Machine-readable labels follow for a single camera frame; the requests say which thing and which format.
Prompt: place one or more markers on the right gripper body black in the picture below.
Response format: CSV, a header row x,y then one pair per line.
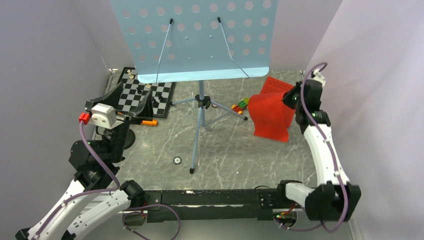
x,y
291,98

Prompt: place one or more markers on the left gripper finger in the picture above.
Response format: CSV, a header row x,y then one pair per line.
x,y
144,109
111,98

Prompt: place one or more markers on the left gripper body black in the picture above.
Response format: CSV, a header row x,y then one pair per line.
x,y
116,141

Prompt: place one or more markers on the orange toy microphone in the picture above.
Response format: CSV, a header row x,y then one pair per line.
x,y
142,121

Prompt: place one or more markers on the black microphone stand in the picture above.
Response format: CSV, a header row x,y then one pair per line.
x,y
130,139

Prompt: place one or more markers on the red sheet music paper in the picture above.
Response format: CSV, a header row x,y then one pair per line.
x,y
270,116

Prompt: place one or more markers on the light blue music stand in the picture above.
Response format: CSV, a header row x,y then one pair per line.
x,y
197,40

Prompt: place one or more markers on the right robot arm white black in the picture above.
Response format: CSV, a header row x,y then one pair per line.
x,y
334,198

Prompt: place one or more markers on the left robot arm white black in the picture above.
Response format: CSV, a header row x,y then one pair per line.
x,y
94,194

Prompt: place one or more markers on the black chess piece front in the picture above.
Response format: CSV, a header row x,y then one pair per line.
x,y
155,103

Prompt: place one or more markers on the black white chessboard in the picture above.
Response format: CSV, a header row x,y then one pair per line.
x,y
129,98

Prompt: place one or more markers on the white chess pawn far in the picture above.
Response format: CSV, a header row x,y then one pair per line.
x,y
130,75

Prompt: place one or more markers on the poker chip near front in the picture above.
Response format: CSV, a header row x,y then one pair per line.
x,y
177,160

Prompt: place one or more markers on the colourful toy brick car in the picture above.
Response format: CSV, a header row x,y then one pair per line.
x,y
240,106

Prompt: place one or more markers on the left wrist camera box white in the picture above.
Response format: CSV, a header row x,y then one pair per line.
x,y
100,115

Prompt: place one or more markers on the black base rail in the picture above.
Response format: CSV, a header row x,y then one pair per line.
x,y
217,204

